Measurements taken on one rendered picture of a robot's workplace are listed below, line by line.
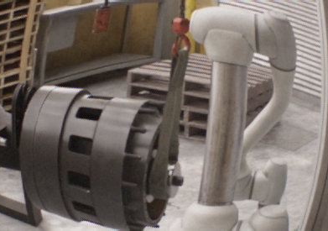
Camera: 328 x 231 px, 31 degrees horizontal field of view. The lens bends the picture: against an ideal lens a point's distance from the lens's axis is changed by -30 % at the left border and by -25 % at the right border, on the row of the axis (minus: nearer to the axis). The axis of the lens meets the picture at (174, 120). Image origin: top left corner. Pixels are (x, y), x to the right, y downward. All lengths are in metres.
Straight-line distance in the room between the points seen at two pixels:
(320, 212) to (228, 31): 0.61
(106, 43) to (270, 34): 6.99
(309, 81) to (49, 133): 5.94
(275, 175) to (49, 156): 0.84
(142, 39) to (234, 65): 7.39
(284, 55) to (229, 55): 0.18
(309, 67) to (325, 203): 6.38
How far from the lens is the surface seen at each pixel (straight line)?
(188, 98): 6.26
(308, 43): 8.13
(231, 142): 1.92
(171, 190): 2.61
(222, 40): 1.89
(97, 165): 2.46
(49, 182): 2.55
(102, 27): 2.49
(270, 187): 2.21
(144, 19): 9.24
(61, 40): 7.36
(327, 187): 1.83
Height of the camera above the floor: 1.72
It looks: 15 degrees down
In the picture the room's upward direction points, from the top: 3 degrees clockwise
